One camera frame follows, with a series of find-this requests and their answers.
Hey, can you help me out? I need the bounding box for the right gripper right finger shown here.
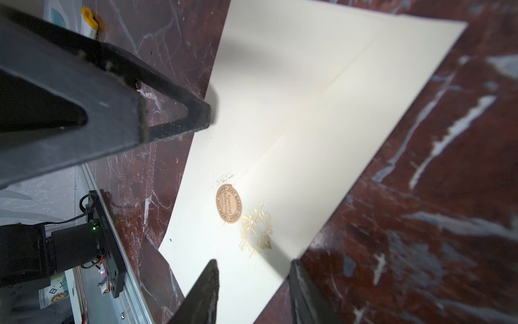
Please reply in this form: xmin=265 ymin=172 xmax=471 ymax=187
xmin=288 ymin=259 xmax=342 ymax=324

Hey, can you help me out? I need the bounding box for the pale yellow envelope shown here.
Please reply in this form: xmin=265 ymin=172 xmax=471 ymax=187
xmin=159 ymin=1 xmax=467 ymax=323

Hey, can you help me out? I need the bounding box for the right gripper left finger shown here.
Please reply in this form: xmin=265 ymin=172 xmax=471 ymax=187
xmin=168 ymin=259 xmax=220 ymax=324

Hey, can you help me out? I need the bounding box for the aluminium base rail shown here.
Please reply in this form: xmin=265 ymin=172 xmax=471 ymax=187
xmin=75 ymin=164 xmax=154 ymax=323

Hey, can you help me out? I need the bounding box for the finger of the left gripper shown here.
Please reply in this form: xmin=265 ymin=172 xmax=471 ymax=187
xmin=1 ymin=5 xmax=148 ymax=187
xmin=92 ymin=40 xmax=212 ymax=143

